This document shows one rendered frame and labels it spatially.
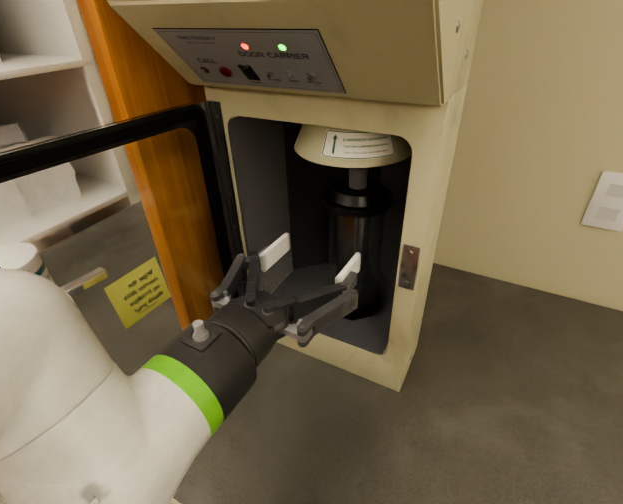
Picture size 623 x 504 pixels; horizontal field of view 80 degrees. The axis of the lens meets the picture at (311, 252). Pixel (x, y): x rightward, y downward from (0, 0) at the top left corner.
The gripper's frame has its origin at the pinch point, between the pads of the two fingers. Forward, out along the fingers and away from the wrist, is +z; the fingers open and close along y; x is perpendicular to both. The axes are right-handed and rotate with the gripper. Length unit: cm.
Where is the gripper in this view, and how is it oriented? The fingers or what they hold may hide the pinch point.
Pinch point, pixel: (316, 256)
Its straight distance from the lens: 54.8
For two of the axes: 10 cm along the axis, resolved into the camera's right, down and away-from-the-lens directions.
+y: -8.7, -2.5, 4.2
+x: 0.2, 8.3, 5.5
